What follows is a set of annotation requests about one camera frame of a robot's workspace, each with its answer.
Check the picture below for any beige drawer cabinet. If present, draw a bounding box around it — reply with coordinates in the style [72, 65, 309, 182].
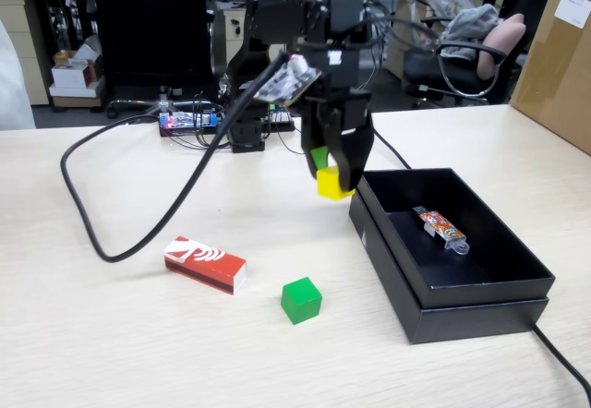
[0, 0, 50, 107]

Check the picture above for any green cube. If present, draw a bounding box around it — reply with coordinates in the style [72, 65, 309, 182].
[280, 276, 323, 326]

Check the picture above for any pink cushion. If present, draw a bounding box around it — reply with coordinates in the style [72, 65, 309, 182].
[476, 13, 527, 80]

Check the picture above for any black open box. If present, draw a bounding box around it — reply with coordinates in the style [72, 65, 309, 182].
[348, 186, 550, 345]

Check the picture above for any open white paper box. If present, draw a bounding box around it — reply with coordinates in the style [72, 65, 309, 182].
[68, 33, 103, 66]

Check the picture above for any white paper label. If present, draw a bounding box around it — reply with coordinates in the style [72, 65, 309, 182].
[553, 0, 591, 30]

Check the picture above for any black high-back office chair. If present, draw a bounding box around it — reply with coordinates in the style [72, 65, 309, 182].
[90, 0, 218, 119]

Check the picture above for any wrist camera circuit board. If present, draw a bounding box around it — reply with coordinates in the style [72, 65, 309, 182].
[252, 54, 323, 107]

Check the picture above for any black cardboard box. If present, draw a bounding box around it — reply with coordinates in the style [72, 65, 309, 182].
[356, 167, 556, 310]

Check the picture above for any red and white carton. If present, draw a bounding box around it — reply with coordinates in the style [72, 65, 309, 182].
[163, 235, 248, 296]

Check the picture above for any yellow cube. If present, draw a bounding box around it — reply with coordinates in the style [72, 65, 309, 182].
[316, 165, 356, 201]

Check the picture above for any person in white clothing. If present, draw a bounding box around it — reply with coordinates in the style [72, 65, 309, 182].
[0, 19, 37, 131]

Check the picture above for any blue controller board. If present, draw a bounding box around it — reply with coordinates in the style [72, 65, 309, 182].
[159, 111, 221, 138]

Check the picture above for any black cable under box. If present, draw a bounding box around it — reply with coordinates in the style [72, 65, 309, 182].
[372, 128, 591, 398]

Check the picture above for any large labelled cardboard box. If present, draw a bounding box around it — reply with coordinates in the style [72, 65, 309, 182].
[510, 0, 591, 155]

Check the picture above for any grey garment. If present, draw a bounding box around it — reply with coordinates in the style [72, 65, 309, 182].
[436, 4, 502, 61]

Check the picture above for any brown cardboard box behind chair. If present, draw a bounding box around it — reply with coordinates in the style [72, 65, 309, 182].
[385, 0, 440, 79]

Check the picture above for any white carton with red side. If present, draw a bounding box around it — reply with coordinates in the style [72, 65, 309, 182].
[51, 60, 99, 90]

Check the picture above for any colourful stick in clear case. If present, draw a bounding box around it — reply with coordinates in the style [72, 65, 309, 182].
[412, 204, 471, 256]

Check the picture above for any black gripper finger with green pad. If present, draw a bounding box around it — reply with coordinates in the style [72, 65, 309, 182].
[300, 97, 342, 183]

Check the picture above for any flat white box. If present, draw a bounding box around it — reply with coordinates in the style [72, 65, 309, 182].
[48, 78, 106, 100]

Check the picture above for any black chrome-frame office chair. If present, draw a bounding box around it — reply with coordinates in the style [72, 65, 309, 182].
[401, 13, 509, 109]

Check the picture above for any thick black camera cable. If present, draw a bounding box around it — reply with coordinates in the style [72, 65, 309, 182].
[59, 54, 296, 264]

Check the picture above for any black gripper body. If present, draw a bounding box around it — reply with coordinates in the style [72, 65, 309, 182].
[302, 47, 373, 132]

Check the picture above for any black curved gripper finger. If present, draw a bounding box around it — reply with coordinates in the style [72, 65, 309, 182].
[322, 110, 376, 193]

